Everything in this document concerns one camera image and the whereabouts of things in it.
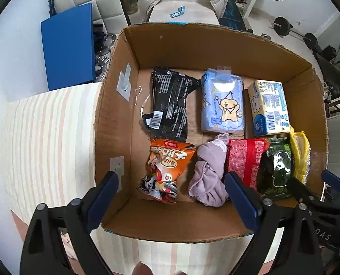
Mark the red snack packet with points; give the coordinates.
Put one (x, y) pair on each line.
(244, 157)

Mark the short barbell with black plates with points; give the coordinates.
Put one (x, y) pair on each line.
(281, 25)

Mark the stack of metal weight plates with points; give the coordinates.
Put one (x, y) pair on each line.
(102, 51)

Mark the orange snack bag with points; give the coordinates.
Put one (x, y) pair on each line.
(164, 160)

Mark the cardboard box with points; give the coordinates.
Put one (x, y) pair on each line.
(210, 48)

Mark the blue tissue pack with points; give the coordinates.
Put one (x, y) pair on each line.
(221, 106)

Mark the purple cloth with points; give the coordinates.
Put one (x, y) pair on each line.
(207, 166)

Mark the green snack packet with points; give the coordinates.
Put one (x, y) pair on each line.
(276, 166)

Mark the pale yellow tissue pack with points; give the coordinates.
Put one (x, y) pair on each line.
(268, 106)

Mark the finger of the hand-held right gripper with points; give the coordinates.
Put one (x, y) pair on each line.
(303, 192)
(334, 179)

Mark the black weight bench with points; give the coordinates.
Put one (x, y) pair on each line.
(233, 14)

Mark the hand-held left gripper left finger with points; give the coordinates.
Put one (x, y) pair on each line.
(102, 197)

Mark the striped cat print tablecloth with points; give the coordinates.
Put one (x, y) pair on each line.
(49, 137)

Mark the yellow mesh scrubber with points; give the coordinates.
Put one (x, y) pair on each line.
(300, 154)

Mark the small blue packet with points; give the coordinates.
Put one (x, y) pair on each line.
(177, 11)

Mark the white padded chair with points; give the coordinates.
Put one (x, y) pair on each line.
(101, 3)

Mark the black foil packet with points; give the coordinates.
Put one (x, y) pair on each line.
(170, 103)

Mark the blue board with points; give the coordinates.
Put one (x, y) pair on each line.
(69, 48)

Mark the dark equipment pile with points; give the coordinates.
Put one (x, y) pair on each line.
(329, 66)

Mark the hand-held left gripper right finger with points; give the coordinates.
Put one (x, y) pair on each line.
(241, 203)

